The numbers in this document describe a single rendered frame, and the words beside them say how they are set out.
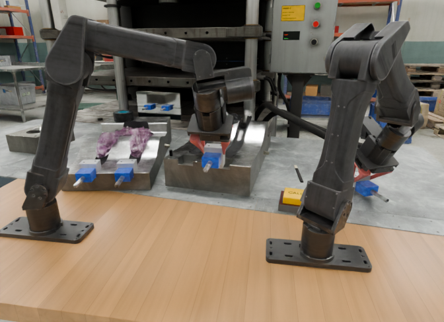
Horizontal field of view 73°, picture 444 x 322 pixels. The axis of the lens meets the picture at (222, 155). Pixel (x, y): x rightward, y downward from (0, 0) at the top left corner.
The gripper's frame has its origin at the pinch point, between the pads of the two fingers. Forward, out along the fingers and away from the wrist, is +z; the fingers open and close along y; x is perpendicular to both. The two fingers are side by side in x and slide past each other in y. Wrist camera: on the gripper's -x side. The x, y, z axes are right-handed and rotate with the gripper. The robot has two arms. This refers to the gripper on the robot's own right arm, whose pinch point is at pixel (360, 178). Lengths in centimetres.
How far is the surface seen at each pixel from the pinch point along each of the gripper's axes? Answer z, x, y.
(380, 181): 6.1, -1.7, -11.8
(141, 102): 51, -103, 56
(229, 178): 4.3, -8.3, 36.4
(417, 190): 2.3, 5.3, -17.8
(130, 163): 7, -20, 63
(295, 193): -0.2, 2.1, 21.9
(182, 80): 34, -98, 34
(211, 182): 7.4, -9.9, 41.0
